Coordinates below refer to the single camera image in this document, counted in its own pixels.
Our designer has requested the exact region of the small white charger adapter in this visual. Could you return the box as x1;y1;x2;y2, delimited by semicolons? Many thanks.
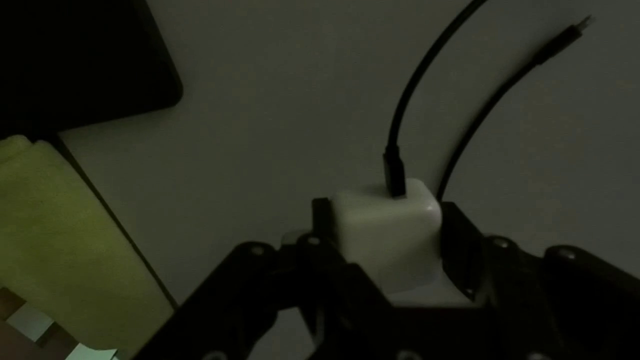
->
327;176;446;295

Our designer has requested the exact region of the flat black pad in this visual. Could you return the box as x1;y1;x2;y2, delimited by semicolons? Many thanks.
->
0;0;186;137

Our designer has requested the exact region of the thin black cable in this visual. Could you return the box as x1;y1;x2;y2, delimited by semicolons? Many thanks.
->
382;0;596;201

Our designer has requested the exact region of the wooden slatted chair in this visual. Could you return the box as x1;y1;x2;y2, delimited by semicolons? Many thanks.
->
0;286;126;360

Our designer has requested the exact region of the yellow folded cloth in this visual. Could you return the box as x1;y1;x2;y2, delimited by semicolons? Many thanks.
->
0;134;178;358

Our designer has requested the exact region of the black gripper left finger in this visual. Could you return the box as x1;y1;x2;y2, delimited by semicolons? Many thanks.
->
131;195;396;360

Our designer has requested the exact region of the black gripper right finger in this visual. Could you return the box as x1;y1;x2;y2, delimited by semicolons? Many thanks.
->
436;200;640;360

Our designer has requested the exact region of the large white board mat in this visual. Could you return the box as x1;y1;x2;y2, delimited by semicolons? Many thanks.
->
57;0;640;360

